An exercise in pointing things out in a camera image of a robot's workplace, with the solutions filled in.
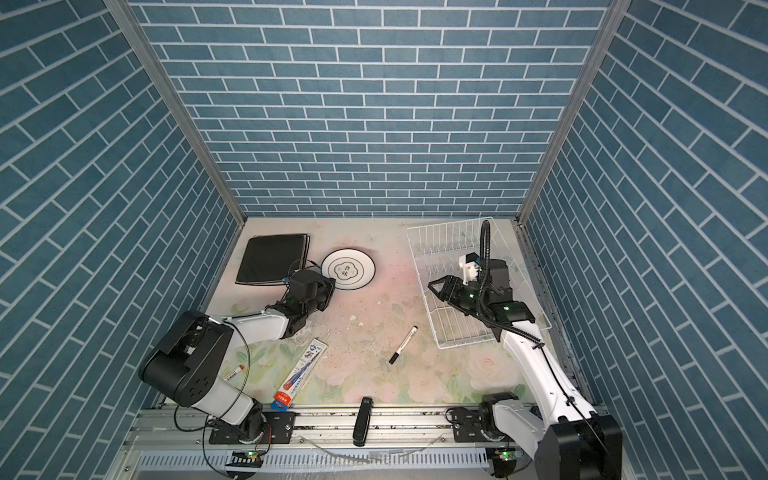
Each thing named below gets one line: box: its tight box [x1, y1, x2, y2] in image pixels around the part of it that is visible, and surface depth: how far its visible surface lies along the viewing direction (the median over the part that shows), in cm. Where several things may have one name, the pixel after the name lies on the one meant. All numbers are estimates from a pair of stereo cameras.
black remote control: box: [352, 397, 373, 447], surface depth 75 cm
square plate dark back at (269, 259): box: [235, 234, 311, 285], surface depth 106 cm
